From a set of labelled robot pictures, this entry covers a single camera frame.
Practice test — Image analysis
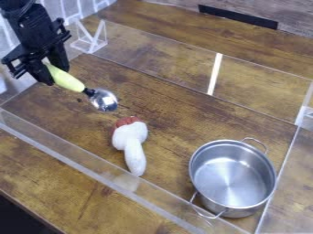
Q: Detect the black bar on table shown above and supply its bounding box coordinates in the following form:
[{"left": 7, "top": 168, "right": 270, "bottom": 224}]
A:
[{"left": 197, "top": 5, "right": 278, "bottom": 30}]

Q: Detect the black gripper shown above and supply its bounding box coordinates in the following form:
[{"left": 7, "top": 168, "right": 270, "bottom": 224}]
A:
[{"left": 0, "top": 3, "right": 70, "bottom": 86}]

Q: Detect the silver metal pot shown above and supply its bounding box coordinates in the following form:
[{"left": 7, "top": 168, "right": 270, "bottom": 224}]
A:
[{"left": 188, "top": 137, "right": 276, "bottom": 219}]

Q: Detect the clear acrylic triangle stand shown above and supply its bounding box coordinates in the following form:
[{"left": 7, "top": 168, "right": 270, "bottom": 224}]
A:
[{"left": 69, "top": 20, "right": 106, "bottom": 54}]

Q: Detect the clear acrylic front barrier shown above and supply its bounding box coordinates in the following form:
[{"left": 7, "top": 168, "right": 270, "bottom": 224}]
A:
[{"left": 0, "top": 108, "right": 248, "bottom": 234}]

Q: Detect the green handled metal spoon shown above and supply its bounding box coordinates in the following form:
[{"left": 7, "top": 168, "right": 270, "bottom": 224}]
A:
[{"left": 46, "top": 64, "right": 118, "bottom": 112}]

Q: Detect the white plush mushroom toy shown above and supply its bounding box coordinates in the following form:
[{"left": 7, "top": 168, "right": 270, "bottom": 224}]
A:
[{"left": 110, "top": 116, "right": 148, "bottom": 176}]

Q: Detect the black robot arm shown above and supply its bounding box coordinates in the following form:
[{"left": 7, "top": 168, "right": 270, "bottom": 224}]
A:
[{"left": 0, "top": 0, "right": 70, "bottom": 86}]

